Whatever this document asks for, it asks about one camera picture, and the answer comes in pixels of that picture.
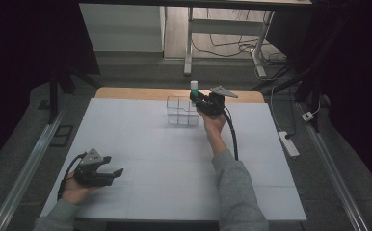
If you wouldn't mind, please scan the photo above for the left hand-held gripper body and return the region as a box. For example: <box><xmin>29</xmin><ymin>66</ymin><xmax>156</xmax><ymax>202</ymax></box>
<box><xmin>73</xmin><ymin>147</ymin><xmax>115</xmax><ymax>189</ymax></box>

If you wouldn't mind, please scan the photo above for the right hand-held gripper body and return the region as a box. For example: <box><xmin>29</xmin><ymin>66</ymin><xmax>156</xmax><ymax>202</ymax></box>
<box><xmin>195</xmin><ymin>85</ymin><xmax>239</xmax><ymax>117</ymax></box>

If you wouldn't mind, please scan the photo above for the green and white glue stick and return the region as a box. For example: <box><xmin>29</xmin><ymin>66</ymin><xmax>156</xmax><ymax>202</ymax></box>
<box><xmin>190</xmin><ymin>80</ymin><xmax>199</xmax><ymax>107</ymax></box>

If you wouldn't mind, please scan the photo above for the clear acrylic organizer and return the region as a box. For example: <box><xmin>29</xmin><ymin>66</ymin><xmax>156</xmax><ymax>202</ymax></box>
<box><xmin>166</xmin><ymin>94</ymin><xmax>200</xmax><ymax>127</ymax></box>

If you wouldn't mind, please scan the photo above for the person's right hand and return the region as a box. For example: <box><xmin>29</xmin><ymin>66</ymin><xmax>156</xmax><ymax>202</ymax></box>
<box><xmin>197</xmin><ymin>107</ymin><xmax>227</xmax><ymax>137</ymax></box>

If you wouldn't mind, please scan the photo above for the person's left hand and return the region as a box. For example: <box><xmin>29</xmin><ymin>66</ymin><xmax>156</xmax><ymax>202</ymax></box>
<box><xmin>61</xmin><ymin>172</ymin><xmax>99</xmax><ymax>206</ymax></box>

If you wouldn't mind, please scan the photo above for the white table mat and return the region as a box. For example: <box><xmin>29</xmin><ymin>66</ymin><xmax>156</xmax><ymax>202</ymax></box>
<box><xmin>40</xmin><ymin>97</ymin><xmax>307</xmax><ymax>222</ymax></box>

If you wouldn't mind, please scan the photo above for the white-legged desk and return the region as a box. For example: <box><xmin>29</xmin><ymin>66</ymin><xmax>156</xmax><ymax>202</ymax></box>
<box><xmin>78</xmin><ymin>0</ymin><xmax>313</xmax><ymax>78</ymax></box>

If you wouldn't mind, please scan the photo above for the wooden table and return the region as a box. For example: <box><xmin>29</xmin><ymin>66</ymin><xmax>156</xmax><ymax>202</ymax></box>
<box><xmin>94</xmin><ymin>87</ymin><xmax>266</xmax><ymax>104</ymax></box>

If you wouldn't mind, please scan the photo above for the black stand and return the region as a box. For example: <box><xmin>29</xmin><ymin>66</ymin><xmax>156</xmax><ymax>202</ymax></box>
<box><xmin>251</xmin><ymin>62</ymin><xmax>325</xmax><ymax>133</ymax></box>
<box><xmin>46</xmin><ymin>62</ymin><xmax>102</xmax><ymax>125</ymax></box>

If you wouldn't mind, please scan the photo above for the white power strip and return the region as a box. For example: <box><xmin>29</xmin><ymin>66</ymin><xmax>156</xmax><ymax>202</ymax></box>
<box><xmin>278</xmin><ymin>130</ymin><xmax>301</xmax><ymax>158</ymax></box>

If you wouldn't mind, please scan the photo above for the white cabinet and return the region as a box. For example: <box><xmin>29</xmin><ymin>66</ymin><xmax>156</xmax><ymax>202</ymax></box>
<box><xmin>79</xmin><ymin>3</ymin><xmax>167</xmax><ymax>53</ymax></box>

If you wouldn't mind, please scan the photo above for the dark curtain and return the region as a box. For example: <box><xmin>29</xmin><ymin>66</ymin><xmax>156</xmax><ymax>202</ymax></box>
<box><xmin>265</xmin><ymin>0</ymin><xmax>372</xmax><ymax>195</ymax></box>
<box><xmin>0</xmin><ymin>0</ymin><xmax>101</xmax><ymax>176</ymax></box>

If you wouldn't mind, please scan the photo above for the left hand-held gripper black cable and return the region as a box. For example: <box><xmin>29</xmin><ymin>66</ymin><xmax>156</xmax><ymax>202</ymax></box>
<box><xmin>56</xmin><ymin>152</ymin><xmax>88</xmax><ymax>202</ymax></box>

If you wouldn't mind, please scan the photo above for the hand-held gripper black cable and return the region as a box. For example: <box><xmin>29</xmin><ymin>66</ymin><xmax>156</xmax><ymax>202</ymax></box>
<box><xmin>223</xmin><ymin>106</ymin><xmax>240</xmax><ymax>162</ymax></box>
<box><xmin>56</xmin><ymin>152</ymin><xmax>88</xmax><ymax>202</ymax></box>

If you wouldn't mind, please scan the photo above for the black floor frame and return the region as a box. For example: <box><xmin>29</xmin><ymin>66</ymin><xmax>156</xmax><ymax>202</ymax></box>
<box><xmin>49</xmin><ymin>124</ymin><xmax>75</xmax><ymax>148</ymax></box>

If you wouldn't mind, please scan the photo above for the right hand-held gripper black cable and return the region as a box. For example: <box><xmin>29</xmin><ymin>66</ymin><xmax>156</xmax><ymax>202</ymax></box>
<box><xmin>223</xmin><ymin>106</ymin><xmax>240</xmax><ymax>162</ymax></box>

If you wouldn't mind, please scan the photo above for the black floor cable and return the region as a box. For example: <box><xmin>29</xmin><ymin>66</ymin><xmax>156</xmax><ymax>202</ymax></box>
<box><xmin>191</xmin><ymin>8</ymin><xmax>262</xmax><ymax>59</ymax></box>

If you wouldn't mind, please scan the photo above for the white power strip cable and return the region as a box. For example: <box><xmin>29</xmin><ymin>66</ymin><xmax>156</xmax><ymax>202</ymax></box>
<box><xmin>269</xmin><ymin>85</ymin><xmax>284</xmax><ymax>133</ymax></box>

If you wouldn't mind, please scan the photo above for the metal floor rail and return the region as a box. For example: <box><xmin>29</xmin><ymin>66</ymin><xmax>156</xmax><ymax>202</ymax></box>
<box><xmin>0</xmin><ymin>108</ymin><xmax>66</xmax><ymax>231</ymax></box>
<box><xmin>297</xmin><ymin>101</ymin><xmax>372</xmax><ymax>231</ymax></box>

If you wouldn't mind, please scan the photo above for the small white adapter with cable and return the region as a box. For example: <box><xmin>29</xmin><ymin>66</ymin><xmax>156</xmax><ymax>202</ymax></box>
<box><xmin>301</xmin><ymin>98</ymin><xmax>323</xmax><ymax>122</ymax></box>

